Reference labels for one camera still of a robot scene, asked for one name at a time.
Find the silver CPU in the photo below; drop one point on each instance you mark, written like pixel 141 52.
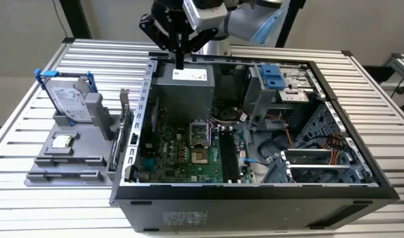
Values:
pixel 61 141

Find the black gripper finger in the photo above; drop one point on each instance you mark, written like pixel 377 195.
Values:
pixel 201 39
pixel 154 29

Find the black table bracket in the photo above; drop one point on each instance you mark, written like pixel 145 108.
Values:
pixel 379 73

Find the metal locking lever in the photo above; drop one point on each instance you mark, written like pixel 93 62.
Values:
pixel 209 135

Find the aluminium side table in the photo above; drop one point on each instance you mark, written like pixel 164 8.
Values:
pixel 403 62

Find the grey parts rack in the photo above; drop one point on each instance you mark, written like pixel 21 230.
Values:
pixel 85 138

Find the metal disk bay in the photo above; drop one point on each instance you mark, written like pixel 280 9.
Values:
pixel 307 153

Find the teal expansion slot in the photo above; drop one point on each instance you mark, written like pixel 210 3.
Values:
pixel 148 164

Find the black PC case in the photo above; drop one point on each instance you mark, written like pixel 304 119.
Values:
pixel 221 213

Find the blue drive bay latch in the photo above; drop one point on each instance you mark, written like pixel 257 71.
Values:
pixel 271 77

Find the black vertical post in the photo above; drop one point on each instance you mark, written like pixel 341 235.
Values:
pixel 293 24
pixel 77 19

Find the silver camera in black bracket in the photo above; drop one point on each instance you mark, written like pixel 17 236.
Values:
pixel 208 15

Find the CPU socket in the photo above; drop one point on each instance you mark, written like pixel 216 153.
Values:
pixel 200 156

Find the silver hard disk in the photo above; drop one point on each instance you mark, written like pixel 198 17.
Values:
pixel 66 99

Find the round CPU cooler fan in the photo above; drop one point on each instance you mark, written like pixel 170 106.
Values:
pixel 228 112

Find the green motherboard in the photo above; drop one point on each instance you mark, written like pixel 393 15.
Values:
pixel 168 158

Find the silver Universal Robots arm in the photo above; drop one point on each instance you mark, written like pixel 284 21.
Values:
pixel 244 22

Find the blue disk carrier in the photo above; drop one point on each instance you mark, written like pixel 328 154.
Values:
pixel 49 73

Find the grey metal drive cage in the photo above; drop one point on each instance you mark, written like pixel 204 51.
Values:
pixel 257 104

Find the grey power supply unit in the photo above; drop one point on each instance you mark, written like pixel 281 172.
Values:
pixel 185 99

